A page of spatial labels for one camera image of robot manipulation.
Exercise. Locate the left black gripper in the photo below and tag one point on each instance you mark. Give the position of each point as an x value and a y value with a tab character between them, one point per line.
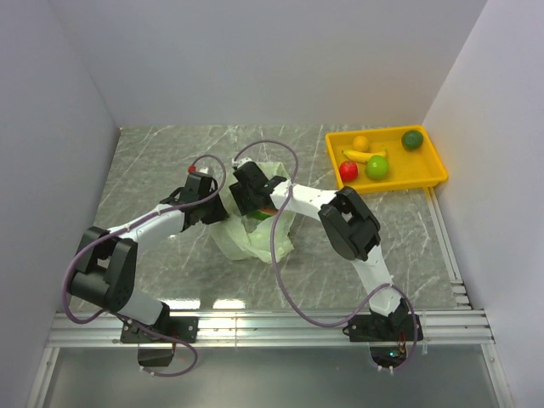
218	215

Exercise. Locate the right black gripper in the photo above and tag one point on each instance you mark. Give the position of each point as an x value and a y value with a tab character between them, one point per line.
239	194

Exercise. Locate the green red mango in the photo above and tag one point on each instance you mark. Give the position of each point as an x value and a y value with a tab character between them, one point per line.
262	213

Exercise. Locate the pale green plastic bag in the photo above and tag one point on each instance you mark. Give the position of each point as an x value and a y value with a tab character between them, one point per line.
243	237

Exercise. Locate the red apple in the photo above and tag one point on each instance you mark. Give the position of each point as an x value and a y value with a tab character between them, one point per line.
348	171

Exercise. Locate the yellow banana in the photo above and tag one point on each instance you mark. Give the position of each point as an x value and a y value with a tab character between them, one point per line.
362	156

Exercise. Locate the light green apple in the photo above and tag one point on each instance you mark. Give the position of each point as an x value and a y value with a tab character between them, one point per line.
377	168

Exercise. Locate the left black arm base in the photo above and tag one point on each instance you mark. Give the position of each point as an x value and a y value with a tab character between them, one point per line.
158	344

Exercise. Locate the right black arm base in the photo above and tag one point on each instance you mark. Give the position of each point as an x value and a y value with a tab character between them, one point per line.
390	339

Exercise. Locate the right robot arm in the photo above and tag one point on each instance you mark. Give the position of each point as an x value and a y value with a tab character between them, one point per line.
352	230

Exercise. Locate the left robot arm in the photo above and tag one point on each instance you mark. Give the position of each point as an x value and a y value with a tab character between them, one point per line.
104	268

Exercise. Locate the small orange fruit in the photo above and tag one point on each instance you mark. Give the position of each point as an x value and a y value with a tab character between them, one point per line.
361	143

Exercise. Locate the dark green round fruit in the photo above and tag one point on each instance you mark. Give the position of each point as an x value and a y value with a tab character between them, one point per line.
412	140

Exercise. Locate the yellow plastic tray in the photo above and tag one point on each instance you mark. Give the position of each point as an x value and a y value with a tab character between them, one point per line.
407	169

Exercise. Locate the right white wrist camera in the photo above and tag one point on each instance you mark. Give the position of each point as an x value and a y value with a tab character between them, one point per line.
236	163

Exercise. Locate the aluminium mounting rail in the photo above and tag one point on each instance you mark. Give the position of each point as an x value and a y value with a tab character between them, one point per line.
274	359

